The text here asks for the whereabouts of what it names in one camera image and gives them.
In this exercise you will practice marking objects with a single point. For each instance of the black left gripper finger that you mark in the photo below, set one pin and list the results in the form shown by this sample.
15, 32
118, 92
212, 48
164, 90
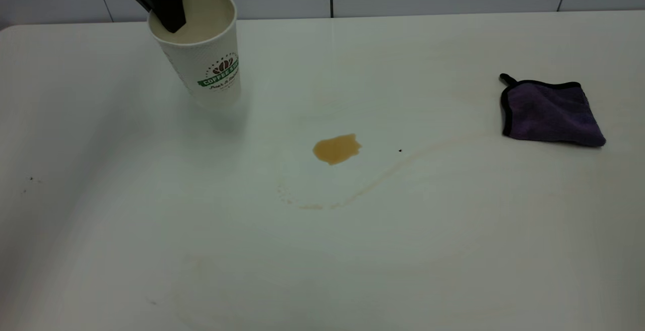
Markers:
166, 6

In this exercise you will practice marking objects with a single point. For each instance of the purple cloth with black trim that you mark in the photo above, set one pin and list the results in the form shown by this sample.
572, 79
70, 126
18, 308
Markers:
549, 114

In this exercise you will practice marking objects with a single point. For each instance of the white paper coffee cup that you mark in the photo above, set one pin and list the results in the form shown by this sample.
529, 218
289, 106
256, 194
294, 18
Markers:
211, 59

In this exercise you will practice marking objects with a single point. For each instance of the brown liquid spill puddle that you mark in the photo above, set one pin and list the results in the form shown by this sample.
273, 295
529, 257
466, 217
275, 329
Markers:
336, 149

